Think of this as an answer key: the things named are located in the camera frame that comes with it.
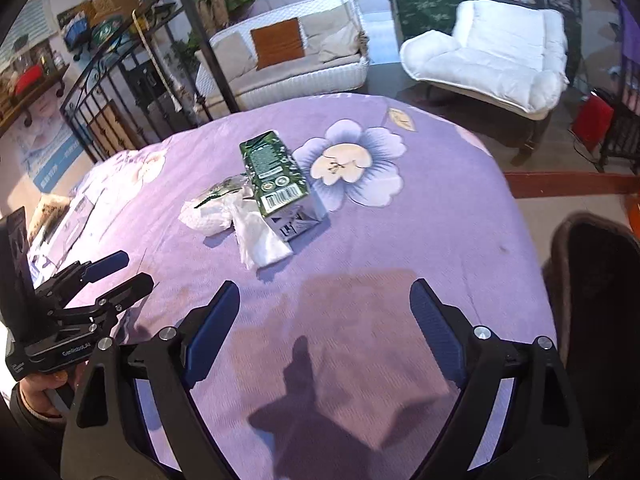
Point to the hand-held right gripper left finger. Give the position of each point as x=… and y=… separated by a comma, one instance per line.
x=210, y=337

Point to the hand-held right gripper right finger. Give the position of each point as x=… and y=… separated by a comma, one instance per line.
x=435, y=332

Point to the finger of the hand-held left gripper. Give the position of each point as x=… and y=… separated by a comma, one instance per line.
x=125, y=289
x=102, y=263

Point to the white tissue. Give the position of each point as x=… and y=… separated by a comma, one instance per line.
x=210, y=212

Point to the brown wicker trash bin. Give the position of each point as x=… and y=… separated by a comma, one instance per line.
x=600, y=310

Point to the green drink carton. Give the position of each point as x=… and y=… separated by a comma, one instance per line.
x=270, y=170

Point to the person's left forearm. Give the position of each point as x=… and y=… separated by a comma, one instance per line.
x=22, y=417

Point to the person's left hand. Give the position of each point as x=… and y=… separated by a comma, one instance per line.
x=42, y=392

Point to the clear plastic bag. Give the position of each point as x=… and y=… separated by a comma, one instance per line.
x=65, y=232

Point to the purple floral blanket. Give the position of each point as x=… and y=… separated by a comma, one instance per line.
x=375, y=260

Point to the black metal rack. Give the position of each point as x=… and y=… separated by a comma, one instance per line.
x=110, y=125

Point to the yellow measuring stick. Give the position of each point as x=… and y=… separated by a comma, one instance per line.
x=155, y=60

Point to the beige cushion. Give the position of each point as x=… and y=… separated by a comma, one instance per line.
x=227, y=57
x=330, y=35

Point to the red bag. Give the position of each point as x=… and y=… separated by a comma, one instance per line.
x=592, y=120

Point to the white wicker swing sofa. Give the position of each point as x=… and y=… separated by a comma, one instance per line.
x=300, y=85

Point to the orange square cushion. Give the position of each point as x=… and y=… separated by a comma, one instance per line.
x=277, y=44

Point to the white cushioned rocking chair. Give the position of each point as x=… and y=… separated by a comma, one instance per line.
x=500, y=50

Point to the green patterned cabinet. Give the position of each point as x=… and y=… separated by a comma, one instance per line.
x=425, y=15

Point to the purple towel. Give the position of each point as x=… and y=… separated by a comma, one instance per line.
x=630, y=35

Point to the blue wall poster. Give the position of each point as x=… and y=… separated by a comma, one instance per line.
x=50, y=145

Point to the wooden wall shelf with clutter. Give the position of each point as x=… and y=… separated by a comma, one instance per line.
x=32, y=80

